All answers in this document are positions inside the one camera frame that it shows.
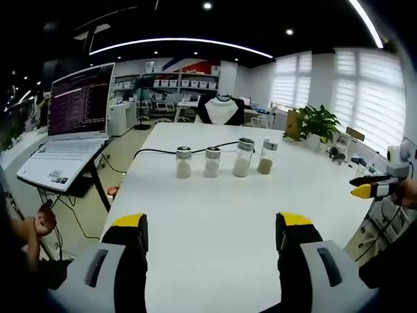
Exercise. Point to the chair with white black shirt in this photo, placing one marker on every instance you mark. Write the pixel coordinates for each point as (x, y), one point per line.
(221, 111)

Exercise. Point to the green potted plant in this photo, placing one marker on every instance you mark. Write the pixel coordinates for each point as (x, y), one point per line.
(317, 124)

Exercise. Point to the seasoning bottle with brown powder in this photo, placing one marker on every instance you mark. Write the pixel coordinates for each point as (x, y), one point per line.
(265, 164)

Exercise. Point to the black tripod stand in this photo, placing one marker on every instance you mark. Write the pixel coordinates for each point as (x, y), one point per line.
(142, 104)

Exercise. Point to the white laptop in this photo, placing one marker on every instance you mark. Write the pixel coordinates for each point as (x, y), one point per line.
(78, 107)

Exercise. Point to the brown paper bag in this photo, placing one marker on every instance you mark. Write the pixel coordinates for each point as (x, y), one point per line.
(293, 124)

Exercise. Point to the wide window blind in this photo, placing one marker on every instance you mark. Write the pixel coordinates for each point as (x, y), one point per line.
(371, 101)

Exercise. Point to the seasoning bottle with beige powder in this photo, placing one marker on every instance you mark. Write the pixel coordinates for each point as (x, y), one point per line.
(183, 168)

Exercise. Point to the shelf with white bins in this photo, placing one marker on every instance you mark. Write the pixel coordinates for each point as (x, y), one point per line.
(182, 81)

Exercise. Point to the red object on floor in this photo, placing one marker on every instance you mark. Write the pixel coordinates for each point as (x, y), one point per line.
(114, 192)

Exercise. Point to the black headset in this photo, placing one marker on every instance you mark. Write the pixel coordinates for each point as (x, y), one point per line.
(338, 155)

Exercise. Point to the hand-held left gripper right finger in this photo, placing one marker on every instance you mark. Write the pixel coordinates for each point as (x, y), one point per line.
(312, 270)

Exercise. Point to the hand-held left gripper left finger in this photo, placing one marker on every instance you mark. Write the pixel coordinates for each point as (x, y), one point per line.
(107, 270)

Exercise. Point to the brown desk sign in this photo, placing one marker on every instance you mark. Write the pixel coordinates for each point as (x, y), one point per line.
(355, 133)

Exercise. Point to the straight ceiling light strip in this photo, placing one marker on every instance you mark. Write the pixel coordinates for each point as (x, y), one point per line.
(366, 21)

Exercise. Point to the round ceiling light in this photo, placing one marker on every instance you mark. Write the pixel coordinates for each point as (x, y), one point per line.
(289, 32)
(207, 5)

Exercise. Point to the black laptop stand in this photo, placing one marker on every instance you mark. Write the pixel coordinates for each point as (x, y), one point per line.
(97, 176)

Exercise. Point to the narrow window blind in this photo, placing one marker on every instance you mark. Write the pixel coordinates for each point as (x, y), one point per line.
(293, 81)

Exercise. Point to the seasoning bottle with white grains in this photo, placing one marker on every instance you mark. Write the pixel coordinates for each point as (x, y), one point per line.
(211, 166)

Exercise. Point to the curved ceiling light strip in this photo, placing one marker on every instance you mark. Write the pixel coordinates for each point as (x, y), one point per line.
(182, 40)

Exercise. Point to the white drawer cabinet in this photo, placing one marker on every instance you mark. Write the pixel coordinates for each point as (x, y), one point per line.
(382, 221)

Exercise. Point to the person's right hand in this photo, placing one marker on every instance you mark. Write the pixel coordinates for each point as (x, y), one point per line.
(407, 194)

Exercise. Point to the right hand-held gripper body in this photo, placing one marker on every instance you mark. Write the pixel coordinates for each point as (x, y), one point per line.
(397, 163)

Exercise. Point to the tall seasoning bottle cream powder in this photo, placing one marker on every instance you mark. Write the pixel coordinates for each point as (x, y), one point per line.
(241, 164)

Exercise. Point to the white office chair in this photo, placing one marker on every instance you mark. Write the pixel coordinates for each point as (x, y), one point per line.
(264, 117)

